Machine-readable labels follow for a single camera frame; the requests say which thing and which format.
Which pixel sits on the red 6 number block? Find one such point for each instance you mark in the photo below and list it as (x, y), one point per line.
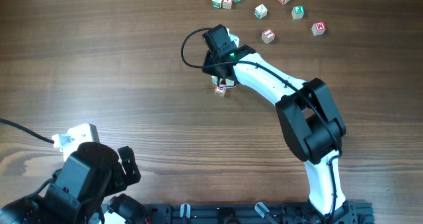
(220, 90)

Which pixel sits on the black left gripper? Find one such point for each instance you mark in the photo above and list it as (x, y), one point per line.
(129, 168)

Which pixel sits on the green Z letter block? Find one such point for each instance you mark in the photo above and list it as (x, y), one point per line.
(217, 3)

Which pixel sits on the red V letter block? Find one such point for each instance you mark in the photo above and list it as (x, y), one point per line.
(227, 4)

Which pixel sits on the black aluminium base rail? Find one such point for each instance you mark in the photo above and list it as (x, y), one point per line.
(297, 213)

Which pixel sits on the blue-sided snail block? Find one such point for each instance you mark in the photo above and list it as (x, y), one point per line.
(229, 83)

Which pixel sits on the red M letter block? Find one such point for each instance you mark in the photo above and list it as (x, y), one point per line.
(318, 28)

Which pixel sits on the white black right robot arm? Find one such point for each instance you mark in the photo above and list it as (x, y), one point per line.
(310, 121)

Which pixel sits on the green-sided pattern block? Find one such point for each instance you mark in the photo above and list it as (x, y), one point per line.
(260, 11)

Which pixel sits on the green E letter block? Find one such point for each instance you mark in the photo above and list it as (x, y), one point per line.
(298, 12)

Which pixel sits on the green-sided bird block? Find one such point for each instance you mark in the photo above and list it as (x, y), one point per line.
(214, 79)

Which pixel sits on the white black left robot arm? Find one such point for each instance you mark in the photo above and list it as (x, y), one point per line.
(32, 208)

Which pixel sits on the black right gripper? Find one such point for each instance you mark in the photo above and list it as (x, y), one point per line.
(209, 57)

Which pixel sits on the red I letter block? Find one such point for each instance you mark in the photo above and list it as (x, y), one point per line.
(268, 36)

